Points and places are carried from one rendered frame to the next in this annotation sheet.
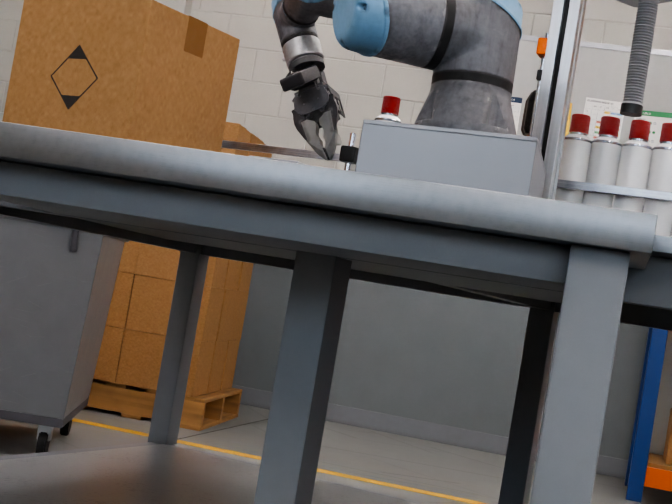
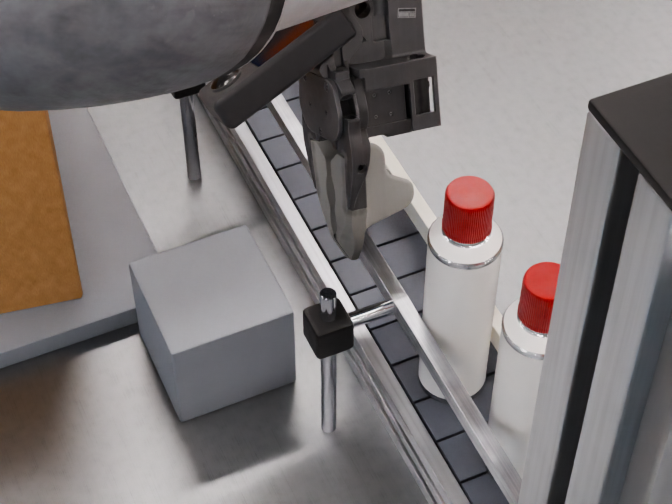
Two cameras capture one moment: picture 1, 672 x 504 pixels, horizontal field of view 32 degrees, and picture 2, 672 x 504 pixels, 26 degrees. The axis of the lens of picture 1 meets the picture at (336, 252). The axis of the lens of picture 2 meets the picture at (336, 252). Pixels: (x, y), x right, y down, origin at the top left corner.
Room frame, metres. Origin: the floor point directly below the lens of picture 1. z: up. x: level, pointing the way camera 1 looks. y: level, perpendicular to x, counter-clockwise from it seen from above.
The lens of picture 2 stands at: (1.66, -0.44, 1.78)
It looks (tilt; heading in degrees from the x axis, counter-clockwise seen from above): 49 degrees down; 43
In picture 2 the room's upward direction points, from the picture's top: straight up
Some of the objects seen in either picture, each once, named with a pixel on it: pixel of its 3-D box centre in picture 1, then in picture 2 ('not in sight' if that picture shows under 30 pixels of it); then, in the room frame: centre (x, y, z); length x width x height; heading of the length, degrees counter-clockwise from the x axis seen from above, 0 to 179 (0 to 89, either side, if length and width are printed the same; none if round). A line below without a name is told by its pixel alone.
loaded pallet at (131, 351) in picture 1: (126, 260); not in sight; (5.75, 1.01, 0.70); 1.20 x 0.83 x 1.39; 82
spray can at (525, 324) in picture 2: not in sight; (532, 377); (2.18, -0.14, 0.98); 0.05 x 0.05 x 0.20
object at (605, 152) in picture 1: (601, 175); not in sight; (2.04, -0.44, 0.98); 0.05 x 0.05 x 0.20
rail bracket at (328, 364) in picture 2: (349, 179); (354, 353); (2.15, 0.00, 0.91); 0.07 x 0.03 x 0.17; 157
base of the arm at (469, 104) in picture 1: (467, 115); not in sight; (1.66, -0.15, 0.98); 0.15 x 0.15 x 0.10
